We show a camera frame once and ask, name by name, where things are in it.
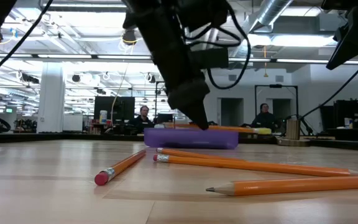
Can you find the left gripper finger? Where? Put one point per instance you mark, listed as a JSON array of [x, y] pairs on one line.
[[191, 102]]

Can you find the purple plastic supply box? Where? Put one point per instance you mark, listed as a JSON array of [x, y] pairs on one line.
[[191, 139]]

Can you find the orange pencil yellow eraser cap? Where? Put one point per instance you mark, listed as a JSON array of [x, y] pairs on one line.
[[235, 128]]

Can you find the orange pencil red eraser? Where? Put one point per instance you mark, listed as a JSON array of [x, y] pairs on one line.
[[120, 168], [250, 166], [197, 153], [291, 185]]

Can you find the small dark screen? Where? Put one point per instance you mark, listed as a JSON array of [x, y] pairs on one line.
[[165, 118]]

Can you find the black hanging lamp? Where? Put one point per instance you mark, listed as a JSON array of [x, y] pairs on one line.
[[129, 36]]

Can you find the person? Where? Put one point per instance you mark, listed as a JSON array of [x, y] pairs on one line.
[[264, 119], [141, 119]]

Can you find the black monitor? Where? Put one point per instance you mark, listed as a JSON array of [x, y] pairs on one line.
[[113, 107]]

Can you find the black cabinet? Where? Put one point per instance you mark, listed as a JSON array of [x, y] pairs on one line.
[[353, 113]]

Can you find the white cylindrical container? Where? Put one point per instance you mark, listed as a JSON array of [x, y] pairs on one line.
[[103, 116]]

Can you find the white pillar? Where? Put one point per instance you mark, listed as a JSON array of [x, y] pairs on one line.
[[51, 96]]

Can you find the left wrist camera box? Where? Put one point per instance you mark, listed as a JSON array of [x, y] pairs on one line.
[[213, 59]]

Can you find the silver ventilation duct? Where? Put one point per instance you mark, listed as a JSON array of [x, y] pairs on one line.
[[272, 11]]

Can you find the black rectangular stand frame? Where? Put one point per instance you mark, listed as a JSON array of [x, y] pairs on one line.
[[275, 86]]

